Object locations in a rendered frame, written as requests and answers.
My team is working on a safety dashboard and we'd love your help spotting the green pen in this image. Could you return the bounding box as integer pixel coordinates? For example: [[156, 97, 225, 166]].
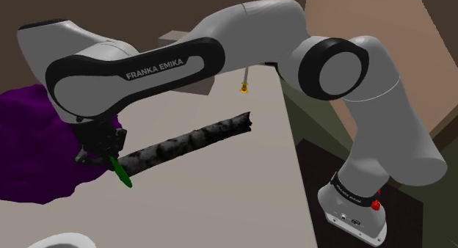
[[108, 155, 134, 189]]

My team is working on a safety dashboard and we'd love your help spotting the purple crumpled cloth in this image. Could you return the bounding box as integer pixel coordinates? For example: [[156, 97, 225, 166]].
[[0, 84, 125, 205]]

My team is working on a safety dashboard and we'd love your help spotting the dark grey mottled long cylinder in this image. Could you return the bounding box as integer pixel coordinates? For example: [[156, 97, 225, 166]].
[[116, 111, 253, 178]]

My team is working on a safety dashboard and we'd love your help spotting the white round bowl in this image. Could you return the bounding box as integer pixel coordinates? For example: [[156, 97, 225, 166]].
[[26, 232, 98, 248]]

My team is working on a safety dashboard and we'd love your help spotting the grey tool with gold tip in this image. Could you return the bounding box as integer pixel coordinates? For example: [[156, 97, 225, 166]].
[[239, 66, 250, 95]]

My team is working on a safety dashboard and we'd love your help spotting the dark robot stand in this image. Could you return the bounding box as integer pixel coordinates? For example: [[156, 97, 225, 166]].
[[295, 137, 424, 248]]

